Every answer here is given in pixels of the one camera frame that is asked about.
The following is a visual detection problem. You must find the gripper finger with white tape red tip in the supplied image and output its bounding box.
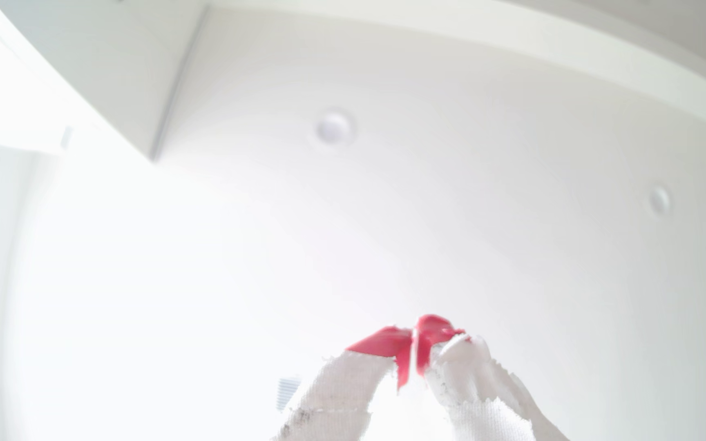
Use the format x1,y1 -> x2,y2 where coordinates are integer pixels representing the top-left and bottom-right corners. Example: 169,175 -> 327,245
417,314 -> 568,441
276,326 -> 413,441

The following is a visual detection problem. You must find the white ceiling air vent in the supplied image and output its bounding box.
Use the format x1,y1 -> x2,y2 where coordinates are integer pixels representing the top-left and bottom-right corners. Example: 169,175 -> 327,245
276,376 -> 302,412

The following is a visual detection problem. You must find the round recessed ceiling light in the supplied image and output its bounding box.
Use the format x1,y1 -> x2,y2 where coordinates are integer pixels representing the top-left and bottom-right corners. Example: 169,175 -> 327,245
647,184 -> 672,216
315,109 -> 355,147

